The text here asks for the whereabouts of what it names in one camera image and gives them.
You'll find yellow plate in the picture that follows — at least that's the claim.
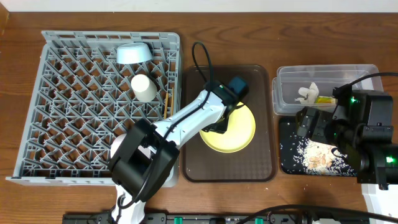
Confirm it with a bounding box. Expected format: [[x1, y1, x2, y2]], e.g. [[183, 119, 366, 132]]
[[200, 102, 256, 153]]

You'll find yellow green snack wrapper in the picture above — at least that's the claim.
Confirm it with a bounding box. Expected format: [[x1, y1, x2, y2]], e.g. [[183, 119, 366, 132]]
[[315, 96, 337, 105]]

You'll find white tissue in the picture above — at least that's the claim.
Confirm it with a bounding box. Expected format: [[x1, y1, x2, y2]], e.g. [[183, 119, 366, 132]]
[[295, 82, 319, 105]]

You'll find cream cup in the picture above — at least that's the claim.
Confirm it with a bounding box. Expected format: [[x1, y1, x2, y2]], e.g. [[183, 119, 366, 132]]
[[131, 74, 157, 103]]

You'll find pink small plate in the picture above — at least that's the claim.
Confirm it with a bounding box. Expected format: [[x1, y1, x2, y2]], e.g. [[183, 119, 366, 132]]
[[110, 134, 152, 161]]

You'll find light blue bowl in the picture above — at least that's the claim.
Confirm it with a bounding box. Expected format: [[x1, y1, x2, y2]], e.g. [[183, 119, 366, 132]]
[[116, 42, 152, 64]]

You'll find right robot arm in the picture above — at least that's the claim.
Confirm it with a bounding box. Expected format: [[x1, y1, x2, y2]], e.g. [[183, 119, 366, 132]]
[[295, 90, 397, 190]]

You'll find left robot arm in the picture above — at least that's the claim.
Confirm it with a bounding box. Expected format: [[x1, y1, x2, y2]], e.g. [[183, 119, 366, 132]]
[[108, 82, 246, 223]]

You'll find black waste tray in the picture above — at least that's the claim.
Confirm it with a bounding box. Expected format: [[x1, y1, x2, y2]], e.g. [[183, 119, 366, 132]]
[[278, 116, 361, 178]]

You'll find grey dishwasher rack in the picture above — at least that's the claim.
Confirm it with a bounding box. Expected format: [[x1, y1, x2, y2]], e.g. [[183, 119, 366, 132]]
[[8, 30, 182, 186]]

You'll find spilled rice pile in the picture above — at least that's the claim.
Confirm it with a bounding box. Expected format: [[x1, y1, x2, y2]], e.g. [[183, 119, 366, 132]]
[[281, 123, 355, 177]]

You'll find clear plastic container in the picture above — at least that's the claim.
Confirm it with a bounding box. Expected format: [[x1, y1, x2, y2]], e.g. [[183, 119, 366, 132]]
[[272, 64, 379, 116]]

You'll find brown plastic serving tray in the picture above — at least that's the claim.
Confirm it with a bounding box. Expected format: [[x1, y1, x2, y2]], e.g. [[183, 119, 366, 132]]
[[180, 65, 277, 182]]

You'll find black cable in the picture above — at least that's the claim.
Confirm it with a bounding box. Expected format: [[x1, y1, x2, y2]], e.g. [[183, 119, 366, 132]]
[[236, 203, 398, 224]]

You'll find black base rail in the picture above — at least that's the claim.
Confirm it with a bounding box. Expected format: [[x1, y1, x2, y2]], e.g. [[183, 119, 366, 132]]
[[62, 212, 370, 224]]

